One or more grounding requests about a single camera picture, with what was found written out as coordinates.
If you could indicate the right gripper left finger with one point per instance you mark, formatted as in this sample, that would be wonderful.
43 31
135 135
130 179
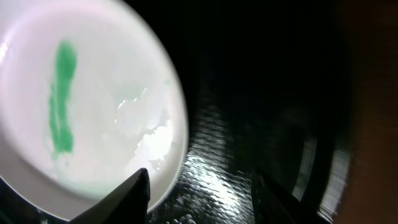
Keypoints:
127 203

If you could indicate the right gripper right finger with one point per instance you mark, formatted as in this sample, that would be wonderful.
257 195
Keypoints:
274 205

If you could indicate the white plate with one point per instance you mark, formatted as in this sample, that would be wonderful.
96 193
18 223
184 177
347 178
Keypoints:
89 96

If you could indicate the black round tray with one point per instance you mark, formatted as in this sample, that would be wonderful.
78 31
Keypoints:
256 75

